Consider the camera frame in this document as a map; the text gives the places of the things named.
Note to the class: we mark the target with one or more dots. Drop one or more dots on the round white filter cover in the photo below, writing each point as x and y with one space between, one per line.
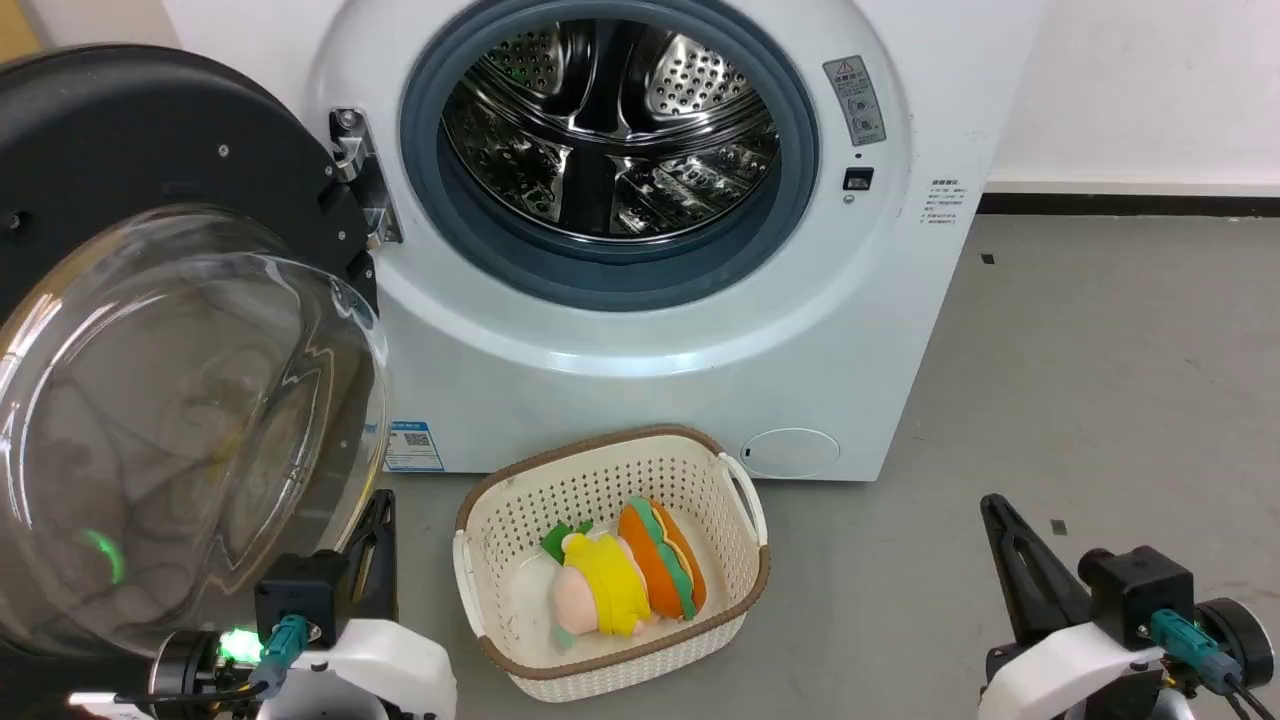
790 453

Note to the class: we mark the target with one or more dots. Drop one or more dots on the cream perforated laundry basket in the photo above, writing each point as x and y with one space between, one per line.
520 520

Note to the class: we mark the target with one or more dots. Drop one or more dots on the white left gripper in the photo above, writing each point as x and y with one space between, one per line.
390 665

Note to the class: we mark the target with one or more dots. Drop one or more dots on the blue and white QR label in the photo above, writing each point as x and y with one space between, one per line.
413 446

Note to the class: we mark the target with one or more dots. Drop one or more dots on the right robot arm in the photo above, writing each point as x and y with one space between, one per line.
1240 640

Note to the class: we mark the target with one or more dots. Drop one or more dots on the stainless steel washer drum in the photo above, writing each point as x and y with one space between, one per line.
600 130

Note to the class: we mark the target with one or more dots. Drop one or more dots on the chrome door hinge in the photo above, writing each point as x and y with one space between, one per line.
372 190

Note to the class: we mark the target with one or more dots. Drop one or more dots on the yellow and pink plush doll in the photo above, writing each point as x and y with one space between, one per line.
605 590

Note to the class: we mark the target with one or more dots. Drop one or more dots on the black wall baseboard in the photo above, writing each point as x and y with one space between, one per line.
1130 205

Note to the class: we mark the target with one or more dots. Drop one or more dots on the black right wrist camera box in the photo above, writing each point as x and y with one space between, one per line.
1140 590

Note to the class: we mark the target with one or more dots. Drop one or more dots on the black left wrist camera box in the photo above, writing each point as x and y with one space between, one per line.
300 595

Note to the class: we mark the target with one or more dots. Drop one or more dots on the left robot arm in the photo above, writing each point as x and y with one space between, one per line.
185 665

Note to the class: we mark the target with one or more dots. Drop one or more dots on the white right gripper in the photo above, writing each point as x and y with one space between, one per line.
1060 675

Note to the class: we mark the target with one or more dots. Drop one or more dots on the orange hot dog plush toy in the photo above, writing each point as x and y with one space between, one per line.
665 560

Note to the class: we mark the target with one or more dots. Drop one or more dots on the black round glass washer door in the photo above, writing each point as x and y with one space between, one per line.
120 130

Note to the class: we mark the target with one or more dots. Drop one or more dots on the white front-load washing machine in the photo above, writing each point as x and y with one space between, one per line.
820 330

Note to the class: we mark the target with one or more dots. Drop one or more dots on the grey warning sticker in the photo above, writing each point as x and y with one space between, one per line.
855 100

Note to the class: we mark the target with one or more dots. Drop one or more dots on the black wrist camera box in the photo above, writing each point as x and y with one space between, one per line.
1140 590
300 595

